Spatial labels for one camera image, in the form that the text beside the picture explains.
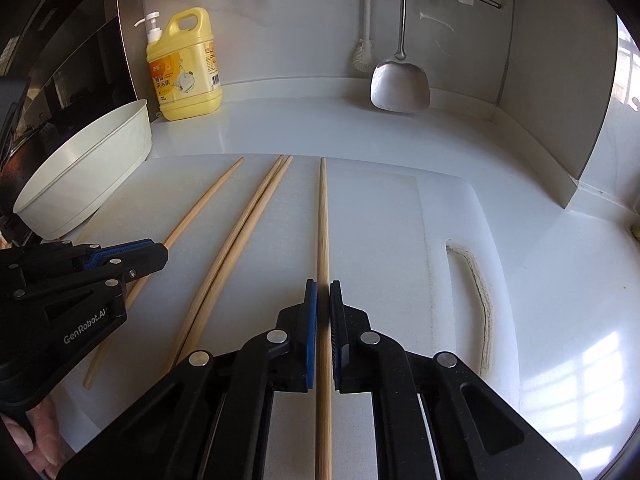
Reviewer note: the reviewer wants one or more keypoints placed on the yellow detergent bottle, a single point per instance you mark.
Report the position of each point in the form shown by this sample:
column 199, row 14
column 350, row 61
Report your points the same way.
column 187, row 80

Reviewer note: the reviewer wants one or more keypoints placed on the white cutting board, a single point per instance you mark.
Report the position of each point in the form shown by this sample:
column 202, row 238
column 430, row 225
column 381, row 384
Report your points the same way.
column 380, row 240

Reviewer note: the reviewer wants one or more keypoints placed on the person's left hand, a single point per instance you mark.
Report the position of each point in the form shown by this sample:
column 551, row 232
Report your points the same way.
column 47, row 435

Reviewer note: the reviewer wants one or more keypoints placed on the white dish brush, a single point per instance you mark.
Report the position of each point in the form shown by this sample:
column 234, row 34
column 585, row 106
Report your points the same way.
column 361, row 58

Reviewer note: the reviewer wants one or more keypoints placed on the black range hood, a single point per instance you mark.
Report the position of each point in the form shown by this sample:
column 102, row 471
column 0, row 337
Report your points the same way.
column 75, row 50

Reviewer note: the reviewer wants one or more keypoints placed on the wooden chopstick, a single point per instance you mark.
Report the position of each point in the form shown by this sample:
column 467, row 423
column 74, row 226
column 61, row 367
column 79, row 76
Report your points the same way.
column 266, row 199
column 256, row 201
column 212, row 193
column 323, row 220

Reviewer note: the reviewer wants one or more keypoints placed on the black cooktop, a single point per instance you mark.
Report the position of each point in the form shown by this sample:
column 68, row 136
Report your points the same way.
column 7, row 200

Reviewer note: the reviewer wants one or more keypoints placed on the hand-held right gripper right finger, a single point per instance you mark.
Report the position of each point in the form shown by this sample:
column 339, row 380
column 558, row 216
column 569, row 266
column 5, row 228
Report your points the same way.
column 336, row 332

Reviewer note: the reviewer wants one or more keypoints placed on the white bowl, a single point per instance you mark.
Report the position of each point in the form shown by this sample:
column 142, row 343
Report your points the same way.
column 85, row 180

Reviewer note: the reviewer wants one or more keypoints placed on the window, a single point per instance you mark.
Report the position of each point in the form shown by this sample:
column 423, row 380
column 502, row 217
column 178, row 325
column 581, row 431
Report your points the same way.
column 629, row 65

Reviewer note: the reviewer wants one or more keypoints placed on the metal spatula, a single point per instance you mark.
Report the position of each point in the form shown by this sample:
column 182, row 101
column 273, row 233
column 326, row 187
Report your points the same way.
column 400, row 87

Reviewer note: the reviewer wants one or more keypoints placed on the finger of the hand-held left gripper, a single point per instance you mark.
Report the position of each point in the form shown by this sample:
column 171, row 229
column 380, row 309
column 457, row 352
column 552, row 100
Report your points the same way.
column 145, row 259
column 45, row 260

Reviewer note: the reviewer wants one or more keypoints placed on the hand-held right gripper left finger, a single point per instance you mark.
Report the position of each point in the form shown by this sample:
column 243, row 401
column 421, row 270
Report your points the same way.
column 311, row 332

